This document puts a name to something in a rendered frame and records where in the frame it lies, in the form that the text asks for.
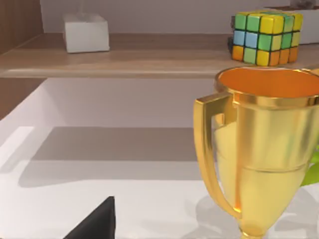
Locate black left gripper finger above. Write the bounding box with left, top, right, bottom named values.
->
left=62, top=196, right=117, bottom=239

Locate wooden open shelf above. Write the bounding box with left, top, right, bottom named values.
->
left=0, top=0, right=319, bottom=120

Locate gold trophy cup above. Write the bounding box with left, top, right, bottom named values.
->
left=193, top=66, right=319, bottom=239

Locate white tissue box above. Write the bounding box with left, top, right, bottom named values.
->
left=62, top=13, right=110, bottom=54

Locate green plant leaf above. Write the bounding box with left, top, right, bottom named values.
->
left=301, top=144, right=319, bottom=187

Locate multicoloured puzzle cube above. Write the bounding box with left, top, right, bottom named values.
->
left=228, top=10, right=304, bottom=67

